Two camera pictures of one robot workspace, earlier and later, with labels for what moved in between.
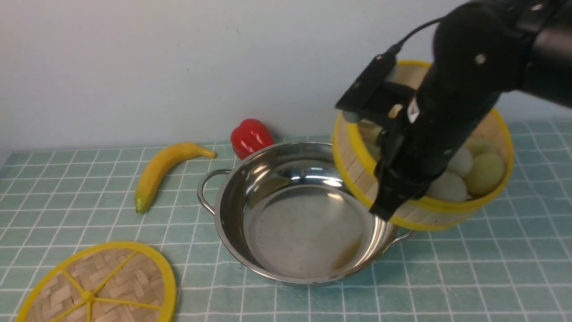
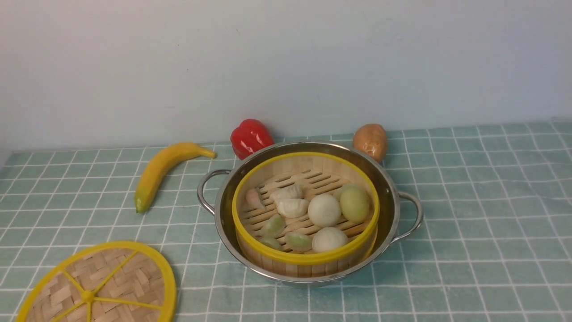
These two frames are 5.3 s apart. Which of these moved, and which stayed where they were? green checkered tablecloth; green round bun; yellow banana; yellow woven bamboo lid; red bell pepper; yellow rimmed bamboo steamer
Moved: yellow rimmed bamboo steamer; green round bun
Stayed: green checkered tablecloth; red bell pepper; yellow woven bamboo lid; yellow banana
